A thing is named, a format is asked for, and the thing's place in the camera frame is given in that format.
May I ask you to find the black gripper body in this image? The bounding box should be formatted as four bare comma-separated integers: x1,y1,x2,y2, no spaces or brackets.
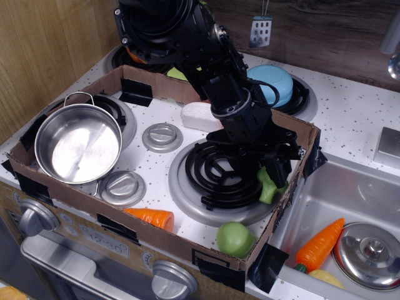
207,104,301,161

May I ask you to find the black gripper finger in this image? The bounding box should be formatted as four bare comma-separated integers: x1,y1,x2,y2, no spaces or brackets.
227,154,261,194
264,152,292,188

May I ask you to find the green toy broccoli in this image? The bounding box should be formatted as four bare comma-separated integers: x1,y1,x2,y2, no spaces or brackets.
257,166,289,204

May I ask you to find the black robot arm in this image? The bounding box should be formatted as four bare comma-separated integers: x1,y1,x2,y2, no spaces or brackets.
114,1,299,188

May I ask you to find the steel pot lid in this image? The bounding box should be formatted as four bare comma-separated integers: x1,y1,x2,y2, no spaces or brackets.
332,222,399,291

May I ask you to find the steel pot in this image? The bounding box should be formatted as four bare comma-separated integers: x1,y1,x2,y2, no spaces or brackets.
34,91,123,185

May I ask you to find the front right black burner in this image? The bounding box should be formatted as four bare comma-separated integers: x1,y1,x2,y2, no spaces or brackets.
184,141,262,211

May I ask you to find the black burner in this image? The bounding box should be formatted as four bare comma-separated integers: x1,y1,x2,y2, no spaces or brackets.
106,46,174,74
39,95,128,127
272,76,310,116
184,141,262,211

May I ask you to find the white toy cheese wedge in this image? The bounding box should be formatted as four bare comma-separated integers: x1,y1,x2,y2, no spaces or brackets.
180,102,223,133

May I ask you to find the silver sink basin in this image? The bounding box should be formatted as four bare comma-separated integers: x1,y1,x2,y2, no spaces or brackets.
271,155,399,299

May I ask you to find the back right black burner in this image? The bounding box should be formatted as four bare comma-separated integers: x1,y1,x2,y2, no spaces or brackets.
272,76,310,116

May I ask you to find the blue plastic bowl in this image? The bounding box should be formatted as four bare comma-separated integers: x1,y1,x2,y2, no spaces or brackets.
247,64,294,108

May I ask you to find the green toy pear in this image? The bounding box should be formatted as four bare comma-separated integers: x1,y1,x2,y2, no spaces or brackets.
216,222,257,259

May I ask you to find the grey centre stove knob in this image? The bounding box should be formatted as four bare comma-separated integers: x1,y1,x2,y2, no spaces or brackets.
142,123,183,153

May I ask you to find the grey stove knob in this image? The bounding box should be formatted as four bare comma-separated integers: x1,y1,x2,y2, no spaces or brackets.
142,123,183,153
99,171,146,208

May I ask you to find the orange toy carrot half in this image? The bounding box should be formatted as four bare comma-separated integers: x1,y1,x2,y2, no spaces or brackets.
123,208,174,233

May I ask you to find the green plastic plate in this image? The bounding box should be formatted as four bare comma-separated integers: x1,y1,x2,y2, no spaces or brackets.
166,67,187,81

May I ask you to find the hanging slotted spatula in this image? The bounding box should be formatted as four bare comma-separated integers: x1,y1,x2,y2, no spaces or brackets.
249,1,273,48

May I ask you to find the yellow toy lemon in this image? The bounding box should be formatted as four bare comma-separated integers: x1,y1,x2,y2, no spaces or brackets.
308,269,345,289

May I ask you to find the grey front stove knob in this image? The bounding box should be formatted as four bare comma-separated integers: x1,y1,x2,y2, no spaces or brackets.
99,171,146,208

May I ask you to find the cardboard fence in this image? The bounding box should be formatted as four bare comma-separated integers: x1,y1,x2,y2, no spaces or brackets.
8,64,321,272

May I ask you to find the right oven dial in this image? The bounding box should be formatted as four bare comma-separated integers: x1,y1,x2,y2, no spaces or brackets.
151,260,198,300

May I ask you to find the oven dial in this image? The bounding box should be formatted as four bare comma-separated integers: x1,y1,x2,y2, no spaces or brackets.
151,260,198,300
19,199,61,237

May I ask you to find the orange toy pumpkin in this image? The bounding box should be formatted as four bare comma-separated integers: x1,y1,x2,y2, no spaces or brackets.
128,51,147,64

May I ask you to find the front left black burner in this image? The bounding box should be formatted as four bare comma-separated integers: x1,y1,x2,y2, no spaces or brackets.
39,95,128,127

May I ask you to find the back left black burner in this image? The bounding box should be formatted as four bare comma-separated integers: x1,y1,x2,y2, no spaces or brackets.
106,46,174,74

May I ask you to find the silver faucet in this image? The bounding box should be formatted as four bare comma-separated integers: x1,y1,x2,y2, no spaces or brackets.
379,10,399,81

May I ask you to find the left oven dial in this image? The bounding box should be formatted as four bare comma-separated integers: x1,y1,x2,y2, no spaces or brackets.
19,199,61,237

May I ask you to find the orange toy at corner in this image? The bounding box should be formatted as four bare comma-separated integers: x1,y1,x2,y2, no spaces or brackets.
0,286,27,300

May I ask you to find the oven door handle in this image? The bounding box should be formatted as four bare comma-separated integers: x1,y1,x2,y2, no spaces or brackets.
21,235,155,299

